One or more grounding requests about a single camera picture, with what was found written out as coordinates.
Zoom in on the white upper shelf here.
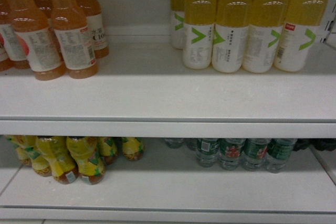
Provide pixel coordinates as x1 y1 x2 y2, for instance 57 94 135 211
1 36 335 138

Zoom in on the white shelf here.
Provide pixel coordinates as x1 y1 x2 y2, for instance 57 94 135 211
1 152 335 223
1 36 335 138

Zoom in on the small water bottle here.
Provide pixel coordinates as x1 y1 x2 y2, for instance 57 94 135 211
218 138 246 170
196 138 220 167
241 138 271 171
264 138 298 174

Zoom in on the white lower shelf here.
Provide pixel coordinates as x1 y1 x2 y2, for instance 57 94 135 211
1 152 335 223

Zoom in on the yellow drink bottle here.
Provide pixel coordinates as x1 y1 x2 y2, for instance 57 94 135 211
274 0 328 72
170 0 185 49
183 0 217 70
242 0 288 73
212 0 252 73

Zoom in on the yellow tea bottle back right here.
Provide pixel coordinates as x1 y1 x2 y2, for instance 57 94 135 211
121 137 144 161

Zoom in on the yellow tea bottle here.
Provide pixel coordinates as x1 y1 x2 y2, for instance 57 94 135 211
36 136 78 185
66 136 106 185
98 136 119 165
5 135 35 167
121 137 144 161

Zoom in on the yellow tea bottle back middle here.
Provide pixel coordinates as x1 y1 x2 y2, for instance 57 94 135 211
98 136 119 165

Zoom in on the yellow tea bottle front right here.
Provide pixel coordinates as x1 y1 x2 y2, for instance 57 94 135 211
66 136 106 185

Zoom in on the orange juice bottle front right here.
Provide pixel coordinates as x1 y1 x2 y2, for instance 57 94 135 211
51 0 98 79

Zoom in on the orange juice bottle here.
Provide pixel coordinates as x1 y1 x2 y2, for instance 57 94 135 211
7 0 66 81
51 0 98 79
1 0 30 69
76 0 109 59

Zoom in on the yellow drink bottle back left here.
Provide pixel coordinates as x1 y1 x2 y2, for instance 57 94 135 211
170 0 185 49

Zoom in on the yellow tea bottle front left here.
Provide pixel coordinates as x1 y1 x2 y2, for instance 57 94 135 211
36 136 78 185

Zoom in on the orange juice bottle back right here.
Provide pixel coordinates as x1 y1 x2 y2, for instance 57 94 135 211
76 0 109 59

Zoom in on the yellow tea bottle far left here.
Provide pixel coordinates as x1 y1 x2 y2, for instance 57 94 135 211
5 135 35 167

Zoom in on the orange juice bottle front left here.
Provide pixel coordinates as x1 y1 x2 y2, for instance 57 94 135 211
7 0 66 81

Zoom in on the orange juice bottle far left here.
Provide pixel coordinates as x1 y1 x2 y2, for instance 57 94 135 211
1 0 30 69

